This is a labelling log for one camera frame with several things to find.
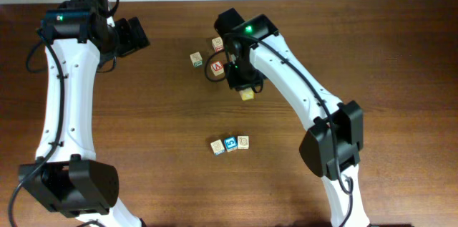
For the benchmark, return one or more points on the blue H wooden block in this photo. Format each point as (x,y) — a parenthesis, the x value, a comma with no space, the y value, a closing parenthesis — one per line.
(217,147)

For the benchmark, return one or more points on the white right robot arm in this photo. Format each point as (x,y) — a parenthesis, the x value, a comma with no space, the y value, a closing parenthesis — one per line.
(256,52)

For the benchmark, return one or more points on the wooden K cow block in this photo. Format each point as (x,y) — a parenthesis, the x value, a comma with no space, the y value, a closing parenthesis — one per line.
(246,94)

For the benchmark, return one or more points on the green V wooden block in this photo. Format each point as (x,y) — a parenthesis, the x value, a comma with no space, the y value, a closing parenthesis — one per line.
(196,59)

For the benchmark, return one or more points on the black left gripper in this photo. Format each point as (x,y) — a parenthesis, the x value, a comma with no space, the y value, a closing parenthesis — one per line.
(134,37)

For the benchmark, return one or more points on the red E wooden block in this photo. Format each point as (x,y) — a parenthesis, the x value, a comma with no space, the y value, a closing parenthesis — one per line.
(217,44)

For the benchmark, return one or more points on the blue I wooden block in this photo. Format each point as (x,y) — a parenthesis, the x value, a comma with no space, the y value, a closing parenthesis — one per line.
(243,142)

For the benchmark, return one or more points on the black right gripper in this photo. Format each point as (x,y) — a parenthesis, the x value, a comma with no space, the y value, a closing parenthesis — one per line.
(237,84)

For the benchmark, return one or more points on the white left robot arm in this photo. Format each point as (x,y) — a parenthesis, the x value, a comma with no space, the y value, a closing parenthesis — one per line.
(65,177)

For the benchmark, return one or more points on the blue 5 wooden block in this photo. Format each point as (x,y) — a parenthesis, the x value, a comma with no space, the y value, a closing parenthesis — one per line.
(231,144)

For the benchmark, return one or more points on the red A wooden block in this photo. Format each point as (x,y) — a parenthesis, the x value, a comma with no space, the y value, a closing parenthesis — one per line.
(217,68)

